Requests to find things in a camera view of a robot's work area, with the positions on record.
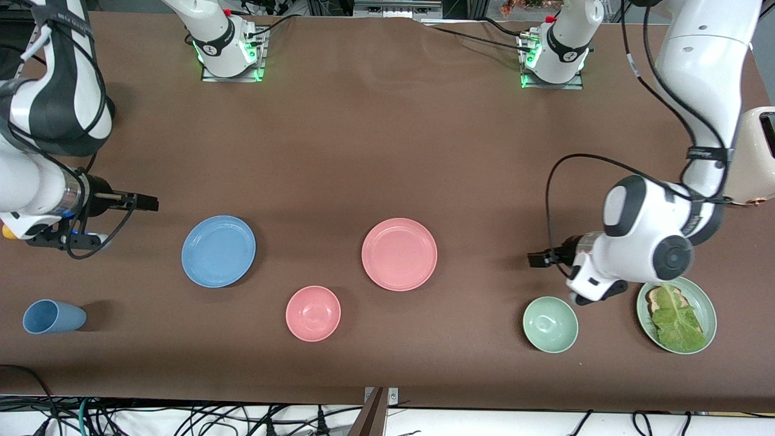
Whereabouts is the blue plate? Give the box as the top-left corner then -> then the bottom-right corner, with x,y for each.
181,215 -> 257,288

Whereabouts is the pink plate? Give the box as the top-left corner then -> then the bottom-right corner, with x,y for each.
361,217 -> 438,292

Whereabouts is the green bowl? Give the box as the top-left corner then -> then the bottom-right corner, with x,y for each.
523,296 -> 579,354

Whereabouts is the bread slice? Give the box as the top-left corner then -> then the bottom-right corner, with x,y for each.
645,286 -> 688,315

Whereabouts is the green lettuce leaf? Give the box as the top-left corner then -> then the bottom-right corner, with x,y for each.
651,283 -> 708,353

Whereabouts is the green plate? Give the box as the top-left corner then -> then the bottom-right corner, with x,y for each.
636,276 -> 717,355

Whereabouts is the blue cup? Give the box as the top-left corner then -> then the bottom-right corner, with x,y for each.
22,299 -> 87,335

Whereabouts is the cream white toaster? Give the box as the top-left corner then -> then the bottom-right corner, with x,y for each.
724,106 -> 775,206

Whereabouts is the pink bowl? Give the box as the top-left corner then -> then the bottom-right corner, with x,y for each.
285,285 -> 341,343

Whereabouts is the colourful toy food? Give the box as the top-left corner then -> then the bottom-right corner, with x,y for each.
500,0 -> 564,16

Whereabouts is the grey metal box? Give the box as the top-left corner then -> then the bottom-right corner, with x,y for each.
354,0 -> 443,19

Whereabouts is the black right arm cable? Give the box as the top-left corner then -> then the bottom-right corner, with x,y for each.
0,0 -> 137,260

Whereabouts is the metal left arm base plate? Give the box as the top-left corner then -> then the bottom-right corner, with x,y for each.
519,33 -> 585,90

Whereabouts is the black base cable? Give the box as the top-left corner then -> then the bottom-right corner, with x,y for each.
481,17 -> 530,37
424,24 -> 533,52
245,15 -> 297,46

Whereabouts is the dark table post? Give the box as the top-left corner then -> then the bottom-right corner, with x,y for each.
348,388 -> 388,436

